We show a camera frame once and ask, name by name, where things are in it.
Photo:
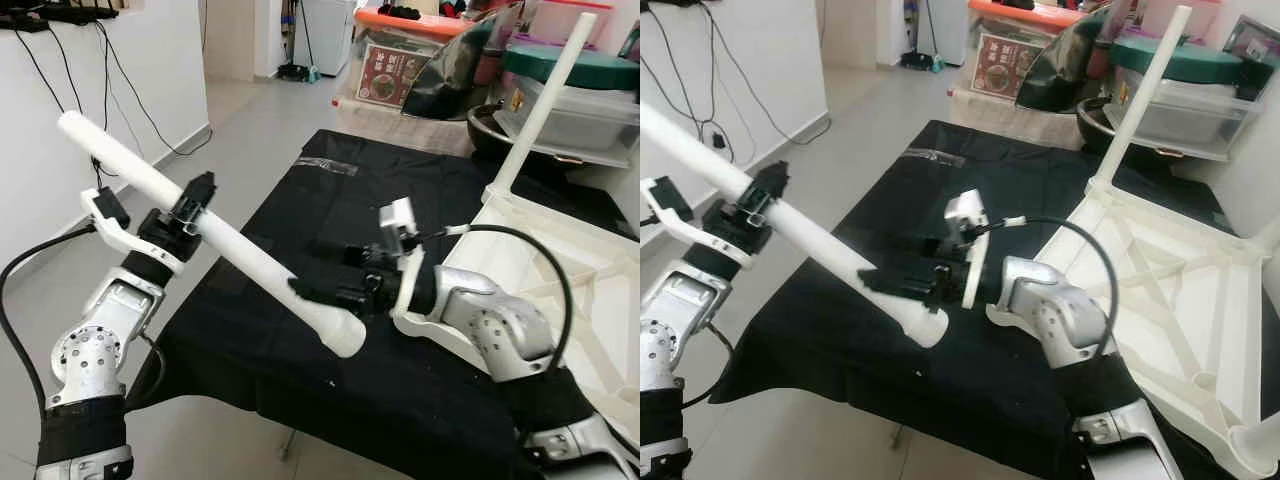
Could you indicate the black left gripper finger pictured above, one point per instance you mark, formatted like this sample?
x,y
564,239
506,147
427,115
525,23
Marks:
x,y
200,188
770,180

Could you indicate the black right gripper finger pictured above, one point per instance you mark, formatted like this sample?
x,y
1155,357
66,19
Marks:
x,y
890,283
320,295

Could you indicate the white plastic children table top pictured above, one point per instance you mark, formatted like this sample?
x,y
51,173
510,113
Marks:
x,y
1180,300
600,300

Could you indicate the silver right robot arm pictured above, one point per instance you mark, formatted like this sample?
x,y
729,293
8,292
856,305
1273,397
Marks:
x,y
1060,315
500,330

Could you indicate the black power adapter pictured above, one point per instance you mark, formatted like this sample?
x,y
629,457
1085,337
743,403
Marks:
x,y
718,138

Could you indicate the black tablecloth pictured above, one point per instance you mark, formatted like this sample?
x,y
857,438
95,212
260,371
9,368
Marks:
x,y
900,200
330,210

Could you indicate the clear tape strip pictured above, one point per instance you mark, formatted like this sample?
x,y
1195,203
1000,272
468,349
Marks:
x,y
932,157
328,165

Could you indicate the beige door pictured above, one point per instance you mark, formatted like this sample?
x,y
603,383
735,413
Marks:
x,y
850,35
230,40

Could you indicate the beige low bench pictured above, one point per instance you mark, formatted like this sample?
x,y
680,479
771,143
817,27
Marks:
x,y
380,125
990,118

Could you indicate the clear plastic storage box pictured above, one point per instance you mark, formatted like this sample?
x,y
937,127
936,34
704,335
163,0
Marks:
x,y
590,125
1200,118

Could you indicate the black wok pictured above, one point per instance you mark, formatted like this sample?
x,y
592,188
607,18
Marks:
x,y
1092,125
485,130

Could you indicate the dark photo-print box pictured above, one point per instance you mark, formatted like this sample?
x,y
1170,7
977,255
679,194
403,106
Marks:
x,y
632,45
1255,40

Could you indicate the white fridge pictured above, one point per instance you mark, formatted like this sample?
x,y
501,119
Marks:
x,y
330,35
945,30

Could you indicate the orange-lidded clear storage box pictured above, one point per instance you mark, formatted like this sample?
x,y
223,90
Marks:
x,y
385,80
1000,65

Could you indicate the black bag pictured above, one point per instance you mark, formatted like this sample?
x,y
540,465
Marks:
x,y
1060,75
445,85

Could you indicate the pink clear red-lidded box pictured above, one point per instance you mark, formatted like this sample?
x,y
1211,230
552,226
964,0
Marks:
x,y
560,20
1165,18

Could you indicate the small black pouch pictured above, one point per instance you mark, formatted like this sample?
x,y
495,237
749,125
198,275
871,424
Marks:
x,y
400,12
1015,4

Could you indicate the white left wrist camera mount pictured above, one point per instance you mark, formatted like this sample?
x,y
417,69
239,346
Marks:
x,y
690,230
120,238

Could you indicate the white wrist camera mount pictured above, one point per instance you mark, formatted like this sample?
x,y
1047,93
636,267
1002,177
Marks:
x,y
690,230
965,210
120,238
398,218

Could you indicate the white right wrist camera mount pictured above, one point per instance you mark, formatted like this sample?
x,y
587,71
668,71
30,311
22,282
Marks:
x,y
965,210
398,218

